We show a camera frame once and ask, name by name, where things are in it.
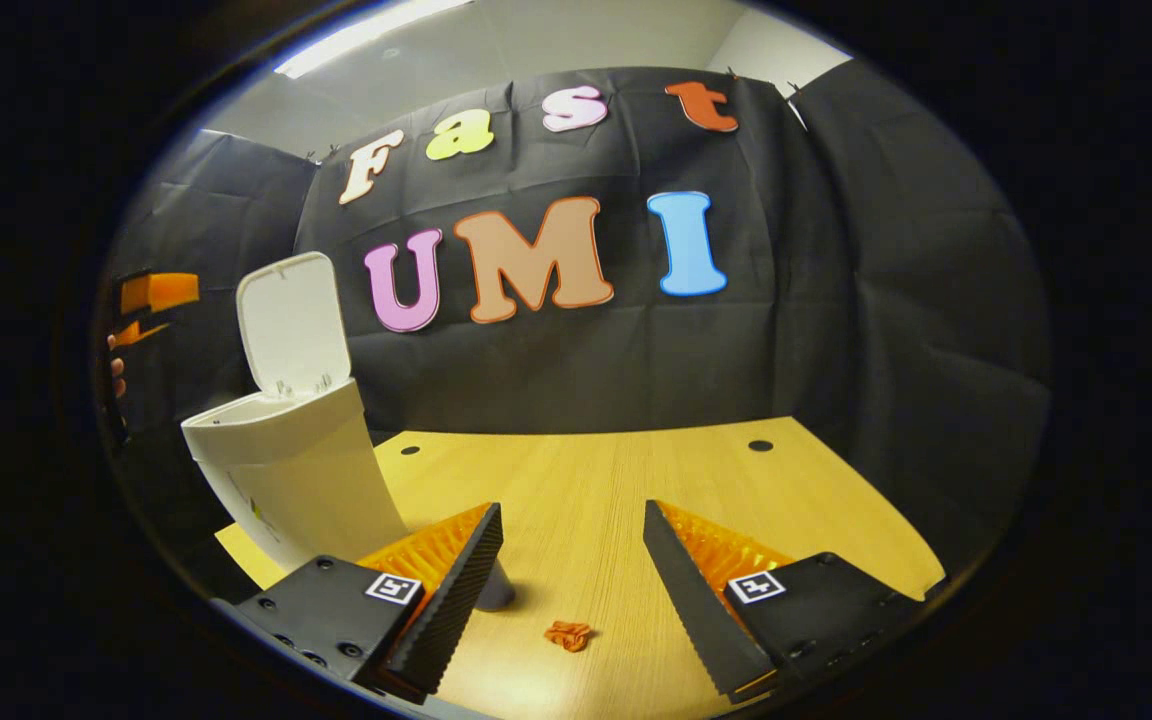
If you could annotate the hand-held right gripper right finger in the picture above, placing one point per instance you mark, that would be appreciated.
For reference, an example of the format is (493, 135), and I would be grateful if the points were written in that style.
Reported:
(681, 595)

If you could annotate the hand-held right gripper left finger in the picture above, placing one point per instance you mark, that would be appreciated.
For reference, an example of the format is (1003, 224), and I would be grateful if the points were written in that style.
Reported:
(456, 590)

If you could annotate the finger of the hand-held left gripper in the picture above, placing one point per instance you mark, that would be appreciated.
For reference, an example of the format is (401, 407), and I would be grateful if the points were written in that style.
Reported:
(136, 334)
(171, 290)

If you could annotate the orange paper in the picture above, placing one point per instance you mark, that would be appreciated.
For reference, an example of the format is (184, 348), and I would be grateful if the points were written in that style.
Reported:
(568, 635)

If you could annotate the white desktop garbage bin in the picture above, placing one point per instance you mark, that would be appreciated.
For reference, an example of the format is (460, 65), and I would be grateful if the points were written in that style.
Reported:
(296, 470)

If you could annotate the wooden desktop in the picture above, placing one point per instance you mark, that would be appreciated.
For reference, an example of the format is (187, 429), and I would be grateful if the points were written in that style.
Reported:
(596, 480)

